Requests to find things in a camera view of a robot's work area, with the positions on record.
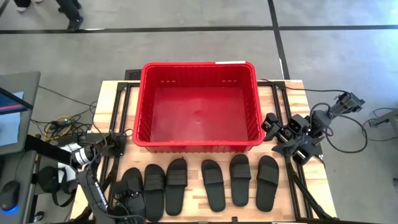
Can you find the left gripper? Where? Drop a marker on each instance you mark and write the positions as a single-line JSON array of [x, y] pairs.
[[127, 200]]

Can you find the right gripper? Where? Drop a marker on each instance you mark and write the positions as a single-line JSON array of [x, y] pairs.
[[300, 146]]

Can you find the black slide sandal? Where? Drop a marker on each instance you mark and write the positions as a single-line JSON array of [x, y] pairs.
[[214, 196], [154, 202], [175, 199], [240, 189], [265, 196], [132, 175]]

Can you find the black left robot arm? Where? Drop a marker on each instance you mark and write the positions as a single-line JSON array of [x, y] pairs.
[[93, 189]]

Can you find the red plastic bin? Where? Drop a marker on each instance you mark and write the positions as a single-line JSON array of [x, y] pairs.
[[199, 118]]

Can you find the white label on bin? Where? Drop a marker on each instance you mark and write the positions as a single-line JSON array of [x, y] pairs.
[[230, 62]]

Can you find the white paper sheet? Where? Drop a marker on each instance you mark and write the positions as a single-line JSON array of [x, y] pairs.
[[66, 175]]

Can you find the grey floor stand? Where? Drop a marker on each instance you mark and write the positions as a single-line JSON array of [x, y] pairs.
[[385, 119]]

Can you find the thick black beam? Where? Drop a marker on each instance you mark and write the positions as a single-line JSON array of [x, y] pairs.
[[43, 146]]

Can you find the grey side desk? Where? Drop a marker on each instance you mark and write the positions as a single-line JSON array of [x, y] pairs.
[[18, 168]]

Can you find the black computer mouse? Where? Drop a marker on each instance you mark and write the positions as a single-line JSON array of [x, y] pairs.
[[9, 194]]

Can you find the black floor vent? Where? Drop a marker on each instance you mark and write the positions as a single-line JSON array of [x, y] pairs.
[[132, 74]]

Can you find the thin black bar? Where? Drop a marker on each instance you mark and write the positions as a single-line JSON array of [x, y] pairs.
[[18, 99]]

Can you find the grey framed monitor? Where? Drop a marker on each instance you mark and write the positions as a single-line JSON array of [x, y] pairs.
[[18, 84]]

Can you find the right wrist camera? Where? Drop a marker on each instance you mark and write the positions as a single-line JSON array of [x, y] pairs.
[[299, 124]]

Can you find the black aluminium table frame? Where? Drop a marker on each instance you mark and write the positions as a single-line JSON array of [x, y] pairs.
[[122, 86]]

